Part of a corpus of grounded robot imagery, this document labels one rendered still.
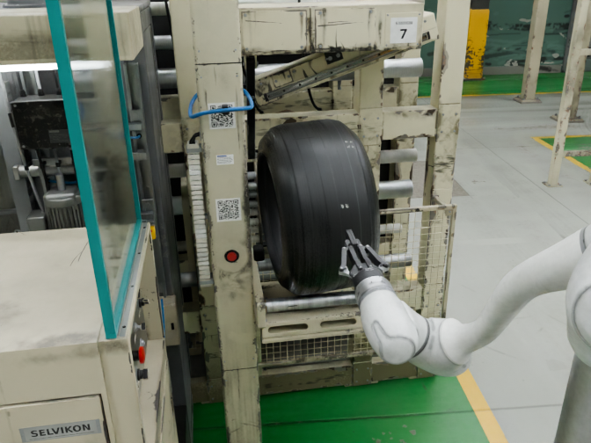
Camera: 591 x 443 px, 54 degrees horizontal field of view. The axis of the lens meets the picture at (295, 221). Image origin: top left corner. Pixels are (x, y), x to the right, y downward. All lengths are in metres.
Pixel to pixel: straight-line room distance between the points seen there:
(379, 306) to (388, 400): 1.68
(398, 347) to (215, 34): 0.95
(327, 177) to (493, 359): 1.88
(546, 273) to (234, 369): 1.30
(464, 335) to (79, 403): 0.79
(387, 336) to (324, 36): 1.08
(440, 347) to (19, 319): 0.86
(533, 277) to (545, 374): 2.22
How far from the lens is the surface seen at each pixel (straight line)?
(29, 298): 1.34
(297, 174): 1.63
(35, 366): 1.19
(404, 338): 1.21
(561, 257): 1.02
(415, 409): 2.88
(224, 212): 1.77
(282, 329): 1.91
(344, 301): 1.88
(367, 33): 1.98
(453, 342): 1.30
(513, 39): 11.91
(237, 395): 2.14
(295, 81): 2.09
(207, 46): 1.65
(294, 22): 1.93
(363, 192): 1.65
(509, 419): 2.93
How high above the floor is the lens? 1.89
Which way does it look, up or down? 24 degrees down
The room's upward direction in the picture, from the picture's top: 1 degrees counter-clockwise
